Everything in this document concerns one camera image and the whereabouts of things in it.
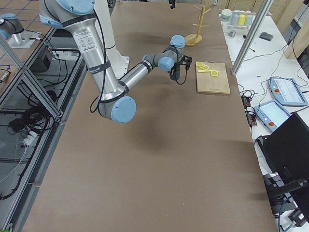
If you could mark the grey cup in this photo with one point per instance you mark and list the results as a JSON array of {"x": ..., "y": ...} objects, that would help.
[{"x": 234, "y": 18}]

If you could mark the silver metal cup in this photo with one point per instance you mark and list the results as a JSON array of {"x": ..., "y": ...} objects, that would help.
[{"x": 232, "y": 34}]

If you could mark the yellow cup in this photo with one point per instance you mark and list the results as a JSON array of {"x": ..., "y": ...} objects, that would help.
[{"x": 241, "y": 21}]

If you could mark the light blue cup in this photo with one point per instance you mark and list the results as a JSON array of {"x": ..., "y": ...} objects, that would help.
[{"x": 248, "y": 20}]

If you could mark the yellow lemon slice toy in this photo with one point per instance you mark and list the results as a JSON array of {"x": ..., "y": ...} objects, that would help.
[{"x": 200, "y": 64}]

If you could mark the wooden cutting board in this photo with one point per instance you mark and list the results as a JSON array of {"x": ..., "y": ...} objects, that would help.
[{"x": 212, "y": 79}]

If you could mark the white green bowl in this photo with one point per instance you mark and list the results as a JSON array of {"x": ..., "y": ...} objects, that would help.
[{"x": 226, "y": 13}]

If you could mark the small black square pad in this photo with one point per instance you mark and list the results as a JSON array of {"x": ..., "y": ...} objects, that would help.
[{"x": 266, "y": 36}]

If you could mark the blue teach pendant near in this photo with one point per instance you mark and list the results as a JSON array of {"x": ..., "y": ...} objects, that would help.
[{"x": 272, "y": 114}]

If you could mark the blue teach pendant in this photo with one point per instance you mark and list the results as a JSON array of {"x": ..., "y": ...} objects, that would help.
[
  {"x": 287, "y": 92},
  {"x": 272, "y": 114}
]

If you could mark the blue teach pendant far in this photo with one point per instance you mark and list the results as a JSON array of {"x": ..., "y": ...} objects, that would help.
[{"x": 287, "y": 92}]

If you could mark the black monitor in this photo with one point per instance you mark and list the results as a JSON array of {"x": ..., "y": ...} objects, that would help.
[{"x": 286, "y": 150}]

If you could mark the aluminium frame post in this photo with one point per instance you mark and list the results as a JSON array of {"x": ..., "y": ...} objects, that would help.
[{"x": 258, "y": 20}]

